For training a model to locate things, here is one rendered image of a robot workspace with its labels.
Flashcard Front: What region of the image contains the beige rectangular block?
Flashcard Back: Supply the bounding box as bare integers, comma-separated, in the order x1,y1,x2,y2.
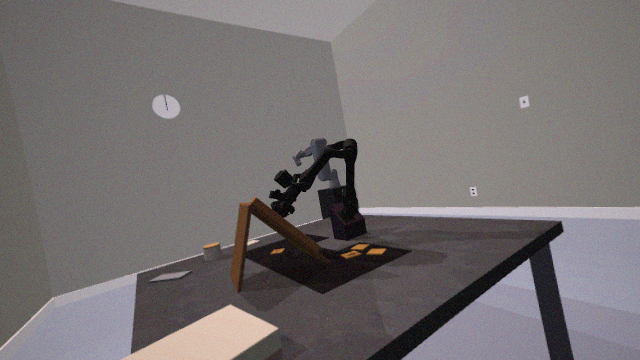
121,304,281,360

